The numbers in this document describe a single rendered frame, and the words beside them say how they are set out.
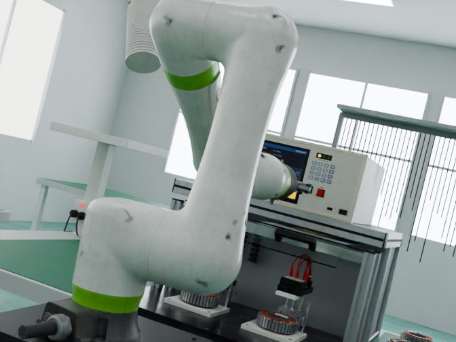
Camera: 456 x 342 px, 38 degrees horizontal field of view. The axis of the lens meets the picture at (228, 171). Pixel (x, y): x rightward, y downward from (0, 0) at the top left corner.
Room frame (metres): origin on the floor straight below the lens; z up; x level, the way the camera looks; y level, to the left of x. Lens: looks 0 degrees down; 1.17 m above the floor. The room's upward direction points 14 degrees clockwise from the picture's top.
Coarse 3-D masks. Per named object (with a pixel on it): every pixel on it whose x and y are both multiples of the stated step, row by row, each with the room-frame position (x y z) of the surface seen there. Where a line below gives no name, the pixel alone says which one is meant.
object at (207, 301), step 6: (180, 294) 1.90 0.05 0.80; (186, 294) 1.88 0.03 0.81; (192, 294) 1.87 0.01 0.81; (216, 294) 1.92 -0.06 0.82; (186, 300) 1.88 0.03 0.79; (192, 300) 1.87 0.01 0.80; (198, 300) 1.86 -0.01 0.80; (204, 300) 1.87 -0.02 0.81; (210, 300) 1.87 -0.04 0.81; (216, 300) 1.89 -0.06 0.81; (204, 306) 1.87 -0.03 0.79; (210, 306) 1.88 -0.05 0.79; (216, 306) 1.91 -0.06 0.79
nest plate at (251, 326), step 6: (246, 324) 1.79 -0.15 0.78; (252, 324) 1.81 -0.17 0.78; (252, 330) 1.77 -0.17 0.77; (258, 330) 1.77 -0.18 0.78; (264, 330) 1.77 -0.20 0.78; (270, 330) 1.79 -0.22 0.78; (264, 336) 1.76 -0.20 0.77; (270, 336) 1.76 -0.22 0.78; (276, 336) 1.75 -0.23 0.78; (282, 336) 1.76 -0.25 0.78; (288, 336) 1.78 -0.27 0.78; (294, 336) 1.80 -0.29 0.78; (300, 336) 1.82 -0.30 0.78; (306, 336) 1.87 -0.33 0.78
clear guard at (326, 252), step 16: (272, 224) 1.78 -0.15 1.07; (288, 224) 1.99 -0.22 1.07; (256, 240) 1.72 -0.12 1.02; (272, 240) 1.71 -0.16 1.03; (288, 240) 1.71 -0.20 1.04; (320, 240) 1.70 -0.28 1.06; (336, 240) 1.76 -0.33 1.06; (304, 256) 1.66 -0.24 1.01; (320, 256) 1.66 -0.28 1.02; (336, 256) 1.65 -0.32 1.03
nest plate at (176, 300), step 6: (168, 300) 1.87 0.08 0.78; (174, 300) 1.88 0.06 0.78; (180, 300) 1.90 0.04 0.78; (180, 306) 1.86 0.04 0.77; (186, 306) 1.85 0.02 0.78; (192, 306) 1.86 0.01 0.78; (198, 306) 1.88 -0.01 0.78; (222, 306) 1.96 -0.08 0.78; (198, 312) 1.84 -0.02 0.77; (204, 312) 1.83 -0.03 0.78; (210, 312) 1.84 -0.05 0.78; (216, 312) 1.86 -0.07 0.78; (222, 312) 1.90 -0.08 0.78
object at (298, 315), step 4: (280, 308) 1.95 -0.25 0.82; (284, 308) 1.95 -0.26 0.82; (288, 308) 1.96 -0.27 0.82; (280, 312) 1.95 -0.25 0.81; (284, 312) 1.95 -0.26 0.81; (288, 312) 1.94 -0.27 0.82; (292, 312) 1.94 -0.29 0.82; (296, 312) 1.93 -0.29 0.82; (300, 312) 1.94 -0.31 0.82; (304, 312) 1.96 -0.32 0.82; (292, 316) 1.94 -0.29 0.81; (296, 316) 1.93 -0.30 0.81; (300, 316) 1.93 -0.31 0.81; (304, 316) 1.96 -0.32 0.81; (296, 320) 1.93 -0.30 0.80; (300, 320) 1.93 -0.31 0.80; (300, 324) 1.93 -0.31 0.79; (300, 328) 1.94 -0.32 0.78
